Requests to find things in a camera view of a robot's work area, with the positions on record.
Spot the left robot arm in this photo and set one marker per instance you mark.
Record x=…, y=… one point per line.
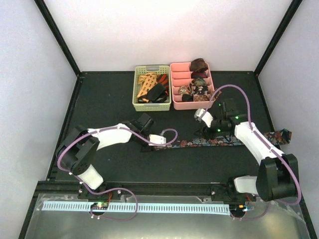
x=75, y=154

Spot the navy floral tie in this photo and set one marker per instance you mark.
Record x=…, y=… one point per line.
x=276, y=138

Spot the brown dotted rolled tie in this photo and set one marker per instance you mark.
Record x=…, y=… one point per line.
x=205, y=97

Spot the left black frame post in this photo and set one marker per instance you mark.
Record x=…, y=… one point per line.
x=44, y=10

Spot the black rolled tie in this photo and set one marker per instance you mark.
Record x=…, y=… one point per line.
x=187, y=98

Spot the red blue rolled tie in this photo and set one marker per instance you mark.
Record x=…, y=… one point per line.
x=202, y=74

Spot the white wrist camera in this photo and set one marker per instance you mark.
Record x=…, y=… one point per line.
x=203, y=115
x=156, y=140

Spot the green plastic basket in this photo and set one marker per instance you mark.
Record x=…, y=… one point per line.
x=148, y=107

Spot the green floral rolled tie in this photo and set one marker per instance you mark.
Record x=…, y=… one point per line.
x=198, y=82

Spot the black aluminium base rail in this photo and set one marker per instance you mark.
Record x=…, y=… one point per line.
x=216, y=191

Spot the right controller board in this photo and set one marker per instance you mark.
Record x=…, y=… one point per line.
x=239, y=207

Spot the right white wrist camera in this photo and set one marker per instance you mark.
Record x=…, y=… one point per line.
x=203, y=115

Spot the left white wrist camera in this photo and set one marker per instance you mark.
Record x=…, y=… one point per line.
x=156, y=140

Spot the left controller board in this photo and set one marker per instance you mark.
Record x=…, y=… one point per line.
x=99, y=206

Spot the pink divided organizer tray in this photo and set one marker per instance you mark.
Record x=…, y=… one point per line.
x=180, y=76

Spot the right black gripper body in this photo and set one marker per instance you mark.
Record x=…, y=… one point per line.
x=212, y=135

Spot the controller board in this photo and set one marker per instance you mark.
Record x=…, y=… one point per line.
x=239, y=207
x=99, y=206

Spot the orange patterned tie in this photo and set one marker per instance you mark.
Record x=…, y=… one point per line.
x=146, y=81

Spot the dark floral rolled tie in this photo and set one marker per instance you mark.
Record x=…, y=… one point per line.
x=200, y=90

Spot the clear acrylic sheet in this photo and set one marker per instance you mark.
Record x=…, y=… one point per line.
x=264, y=221

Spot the light blue slotted cable duct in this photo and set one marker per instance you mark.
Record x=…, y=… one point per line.
x=159, y=208

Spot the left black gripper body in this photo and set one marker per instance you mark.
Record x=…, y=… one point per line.
x=141, y=141

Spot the red black striped tie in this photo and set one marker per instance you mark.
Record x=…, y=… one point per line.
x=163, y=79

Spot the black frame post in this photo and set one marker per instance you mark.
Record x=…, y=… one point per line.
x=288, y=16
x=44, y=10

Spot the tan paisley rolled tie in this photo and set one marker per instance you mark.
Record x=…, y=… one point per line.
x=184, y=90

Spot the right black frame post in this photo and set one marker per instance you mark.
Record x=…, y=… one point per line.
x=288, y=16

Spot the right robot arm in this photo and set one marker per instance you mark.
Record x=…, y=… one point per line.
x=277, y=177

